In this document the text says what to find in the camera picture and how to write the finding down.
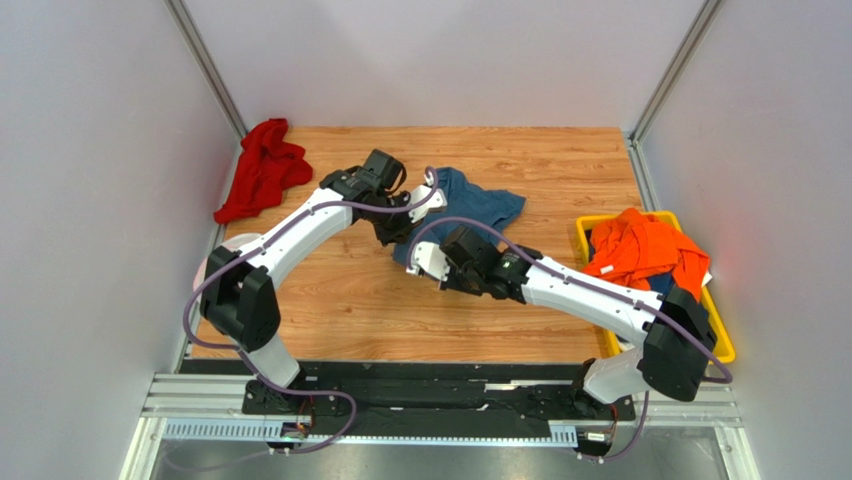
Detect teal blue t shirt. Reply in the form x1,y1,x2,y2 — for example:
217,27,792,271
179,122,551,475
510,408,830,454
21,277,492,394
392,167,527,267

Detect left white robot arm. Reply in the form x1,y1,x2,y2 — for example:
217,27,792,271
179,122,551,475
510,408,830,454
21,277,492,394
191,149,439,396

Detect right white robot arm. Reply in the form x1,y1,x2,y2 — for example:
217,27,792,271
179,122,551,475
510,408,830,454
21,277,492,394
438,226,717,404

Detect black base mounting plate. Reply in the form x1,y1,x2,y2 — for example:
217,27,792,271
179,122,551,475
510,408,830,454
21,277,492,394
242,361,636,439

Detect red t shirt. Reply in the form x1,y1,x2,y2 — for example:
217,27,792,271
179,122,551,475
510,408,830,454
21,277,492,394
213,118,314,225

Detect white mesh laundry bag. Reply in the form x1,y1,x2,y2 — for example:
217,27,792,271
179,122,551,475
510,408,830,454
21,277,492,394
192,232,261,290

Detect orange t shirt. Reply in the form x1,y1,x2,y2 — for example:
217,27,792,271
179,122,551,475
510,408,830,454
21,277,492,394
583,208,711,301

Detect navy blue t shirt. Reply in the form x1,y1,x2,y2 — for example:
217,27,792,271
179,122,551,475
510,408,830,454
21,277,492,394
647,272,676,296

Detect yellow plastic bin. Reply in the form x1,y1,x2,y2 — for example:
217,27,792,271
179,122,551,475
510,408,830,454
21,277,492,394
575,211,736,363

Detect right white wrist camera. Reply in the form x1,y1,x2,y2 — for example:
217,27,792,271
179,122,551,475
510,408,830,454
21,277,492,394
406,241,450,282

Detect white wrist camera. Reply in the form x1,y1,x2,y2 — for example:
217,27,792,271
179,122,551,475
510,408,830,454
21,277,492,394
407,185,448,224
406,241,450,282

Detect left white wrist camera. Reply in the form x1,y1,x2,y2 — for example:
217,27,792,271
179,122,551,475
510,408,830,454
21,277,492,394
407,185,448,224

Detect aluminium frame rail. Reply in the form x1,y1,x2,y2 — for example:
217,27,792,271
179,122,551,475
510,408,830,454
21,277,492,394
120,374,760,479

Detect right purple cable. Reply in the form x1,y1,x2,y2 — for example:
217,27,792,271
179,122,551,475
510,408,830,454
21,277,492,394
405,216,733,463

